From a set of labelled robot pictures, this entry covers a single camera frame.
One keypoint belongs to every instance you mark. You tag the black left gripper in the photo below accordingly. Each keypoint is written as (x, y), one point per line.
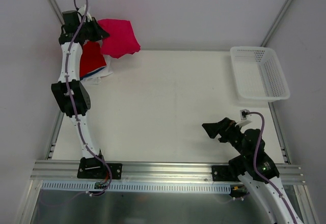
(91, 29)

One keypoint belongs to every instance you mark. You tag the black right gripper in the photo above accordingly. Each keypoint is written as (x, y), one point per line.
(223, 130)

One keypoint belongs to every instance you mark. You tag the crimson pink t-shirt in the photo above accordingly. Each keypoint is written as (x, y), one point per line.
(122, 39)

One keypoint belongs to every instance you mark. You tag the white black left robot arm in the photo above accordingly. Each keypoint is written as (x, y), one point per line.
(72, 97)

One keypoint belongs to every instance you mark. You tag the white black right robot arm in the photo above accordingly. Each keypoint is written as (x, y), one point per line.
(253, 168)

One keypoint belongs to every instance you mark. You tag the folded red t-shirt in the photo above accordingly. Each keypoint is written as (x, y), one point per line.
(91, 58)

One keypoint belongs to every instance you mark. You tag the folded blue t-shirt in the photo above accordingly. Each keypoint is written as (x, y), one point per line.
(92, 73)

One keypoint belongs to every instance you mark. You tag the white plastic mesh basket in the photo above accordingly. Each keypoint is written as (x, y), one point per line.
(258, 74)

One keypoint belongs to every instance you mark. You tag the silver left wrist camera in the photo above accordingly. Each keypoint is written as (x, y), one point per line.
(82, 11)

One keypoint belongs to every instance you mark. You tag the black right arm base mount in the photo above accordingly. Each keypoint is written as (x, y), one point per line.
(223, 173)

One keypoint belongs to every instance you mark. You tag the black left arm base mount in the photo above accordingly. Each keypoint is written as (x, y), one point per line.
(113, 170)

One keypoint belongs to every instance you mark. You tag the white slotted cable duct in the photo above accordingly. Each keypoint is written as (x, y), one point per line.
(138, 187)

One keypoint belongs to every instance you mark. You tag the aluminium mounting rail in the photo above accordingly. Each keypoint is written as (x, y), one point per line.
(153, 172)

